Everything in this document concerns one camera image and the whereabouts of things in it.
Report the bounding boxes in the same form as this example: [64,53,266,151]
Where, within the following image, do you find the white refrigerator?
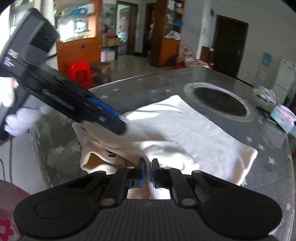
[273,57,295,104]

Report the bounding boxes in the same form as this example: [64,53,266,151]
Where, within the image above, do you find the tissue pack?
[270,105,296,134]

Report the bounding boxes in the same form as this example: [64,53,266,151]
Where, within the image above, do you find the crumpled patterned cloth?
[252,86,278,105]

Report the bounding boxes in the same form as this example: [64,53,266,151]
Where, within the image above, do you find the cream white garment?
[72,95,258,199]

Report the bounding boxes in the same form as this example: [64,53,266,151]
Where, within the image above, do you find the wooden cabinet with glass shelves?
[54,0,103,74]

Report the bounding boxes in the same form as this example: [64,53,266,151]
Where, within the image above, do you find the round induction cooktop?
[183,82,255,123]

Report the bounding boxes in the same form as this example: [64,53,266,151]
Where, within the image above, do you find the water dispenser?
[253,52,272,88]

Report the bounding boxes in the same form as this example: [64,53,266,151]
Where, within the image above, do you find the polka dot play tent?
[174,45,212,69]

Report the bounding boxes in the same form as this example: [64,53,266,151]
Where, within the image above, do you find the red plastic stool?
[66,61,93,89]

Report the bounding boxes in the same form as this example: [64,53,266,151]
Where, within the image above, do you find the white gloved left hand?
[1,77,52,137]

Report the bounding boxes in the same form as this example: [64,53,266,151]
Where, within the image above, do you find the grey star quilted table cover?
[33,67,295,240]

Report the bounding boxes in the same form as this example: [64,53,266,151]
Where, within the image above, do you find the dark wooden door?
[213,15,248,78]

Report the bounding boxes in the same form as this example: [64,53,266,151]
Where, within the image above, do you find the left wooden shelf cabinet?
[151,1,186,68]

